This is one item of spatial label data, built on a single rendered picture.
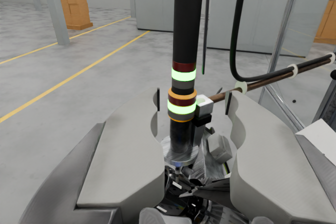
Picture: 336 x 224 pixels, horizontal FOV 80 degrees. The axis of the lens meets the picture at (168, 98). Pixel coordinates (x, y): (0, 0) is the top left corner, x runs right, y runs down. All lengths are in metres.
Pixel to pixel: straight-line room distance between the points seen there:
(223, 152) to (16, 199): 1.99
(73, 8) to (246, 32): 6.00
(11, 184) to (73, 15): 6.97
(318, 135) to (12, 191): 2.40
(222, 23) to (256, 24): 0.83
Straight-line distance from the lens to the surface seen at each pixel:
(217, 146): 0.84
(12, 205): 2.40
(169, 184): 0.57
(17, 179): 2.59
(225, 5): 5.82
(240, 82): 0.40
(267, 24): 5.94
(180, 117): 0.30
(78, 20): 8.62
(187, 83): 0.28
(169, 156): 0.36
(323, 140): 0.73
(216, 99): 0.36
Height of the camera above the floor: 1.72
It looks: 31 degrees down
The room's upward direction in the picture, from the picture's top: 1 degrees clockwise
